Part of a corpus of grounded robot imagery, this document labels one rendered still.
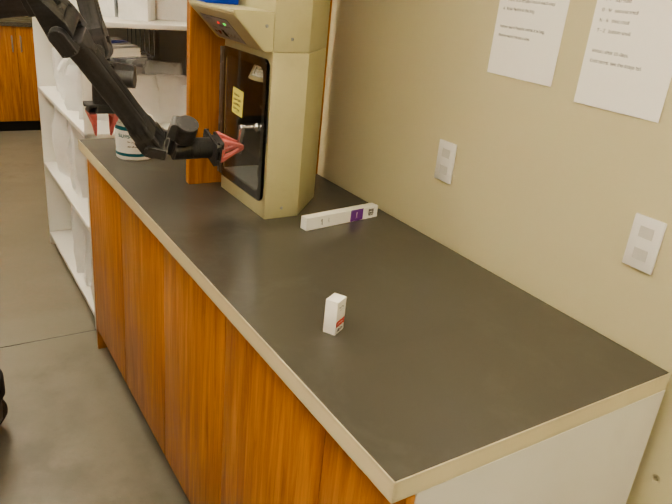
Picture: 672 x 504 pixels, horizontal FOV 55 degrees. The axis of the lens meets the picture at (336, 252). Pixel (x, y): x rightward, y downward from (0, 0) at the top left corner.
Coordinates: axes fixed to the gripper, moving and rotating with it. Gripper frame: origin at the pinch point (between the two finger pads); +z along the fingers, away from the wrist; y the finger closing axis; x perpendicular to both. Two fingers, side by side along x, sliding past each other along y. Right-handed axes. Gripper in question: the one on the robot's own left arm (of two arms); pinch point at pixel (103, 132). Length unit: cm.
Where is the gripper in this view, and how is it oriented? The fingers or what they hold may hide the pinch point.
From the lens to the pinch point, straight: 216.8
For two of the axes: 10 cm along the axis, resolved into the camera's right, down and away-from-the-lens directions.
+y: 8.4, -1.3, 5.2
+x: -5.3, -3.8, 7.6
